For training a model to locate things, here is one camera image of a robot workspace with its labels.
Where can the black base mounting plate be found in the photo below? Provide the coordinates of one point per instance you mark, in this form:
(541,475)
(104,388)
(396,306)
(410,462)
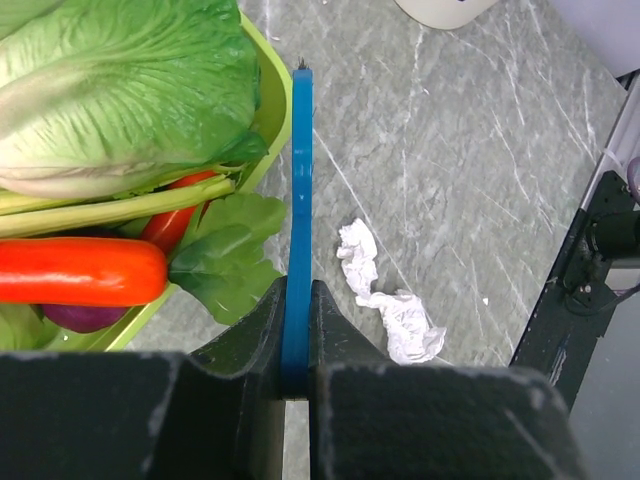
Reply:
(575,306)

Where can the green leafy herb toy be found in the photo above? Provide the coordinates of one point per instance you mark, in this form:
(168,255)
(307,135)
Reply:
(221,260)

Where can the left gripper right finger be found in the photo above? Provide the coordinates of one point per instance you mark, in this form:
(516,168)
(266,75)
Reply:
(371,418)

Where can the short napa cabbage toy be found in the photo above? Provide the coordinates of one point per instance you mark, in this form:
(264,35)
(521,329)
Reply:
(103,97)

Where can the white leek toy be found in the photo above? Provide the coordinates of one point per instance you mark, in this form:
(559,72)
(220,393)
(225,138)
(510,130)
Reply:
(70,217)

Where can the round green cabbage toy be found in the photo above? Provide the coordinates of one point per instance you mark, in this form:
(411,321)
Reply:
(25,327)

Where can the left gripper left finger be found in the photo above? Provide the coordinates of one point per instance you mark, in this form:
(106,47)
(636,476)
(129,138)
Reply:
(213,414)

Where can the purple onion toy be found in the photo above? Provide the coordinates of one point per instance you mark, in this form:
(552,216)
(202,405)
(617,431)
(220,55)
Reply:
(83,319)

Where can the green vegetable tray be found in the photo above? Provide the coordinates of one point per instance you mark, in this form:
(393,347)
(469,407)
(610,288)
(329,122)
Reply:
(273,123)

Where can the paper scrap near dustpan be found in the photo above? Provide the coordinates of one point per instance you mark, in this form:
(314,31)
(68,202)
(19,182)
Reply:
(411,338)

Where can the blue hand brush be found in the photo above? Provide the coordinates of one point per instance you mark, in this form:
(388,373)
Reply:
(295,335)

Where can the white trash bin black rim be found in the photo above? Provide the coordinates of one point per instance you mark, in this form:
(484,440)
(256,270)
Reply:
(444,14)

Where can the orange carrot toy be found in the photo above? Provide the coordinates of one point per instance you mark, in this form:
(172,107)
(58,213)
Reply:
(84,271)

